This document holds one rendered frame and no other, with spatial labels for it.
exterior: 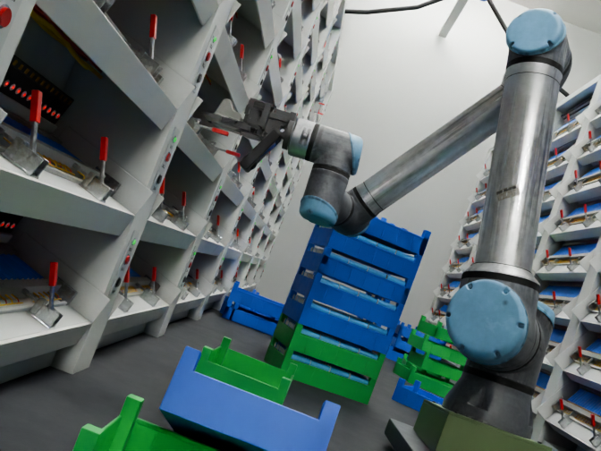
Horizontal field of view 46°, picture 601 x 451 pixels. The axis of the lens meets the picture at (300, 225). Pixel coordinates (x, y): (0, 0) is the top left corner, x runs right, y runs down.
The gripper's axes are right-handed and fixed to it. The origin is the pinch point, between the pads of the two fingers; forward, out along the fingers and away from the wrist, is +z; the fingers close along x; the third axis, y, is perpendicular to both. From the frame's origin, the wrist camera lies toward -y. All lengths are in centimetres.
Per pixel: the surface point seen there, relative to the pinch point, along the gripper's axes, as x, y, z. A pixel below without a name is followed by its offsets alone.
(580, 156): -166, 63, -138
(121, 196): 43.2, -24.5, 1.1
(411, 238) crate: -53, -8, -60
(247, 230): -167, -17, 1
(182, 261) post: -27.2, -34.5, 0.1
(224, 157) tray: -26.9, -4.2, -2.2
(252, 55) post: -27.2, 25.0, -0.8
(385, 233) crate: -50, -9, -52
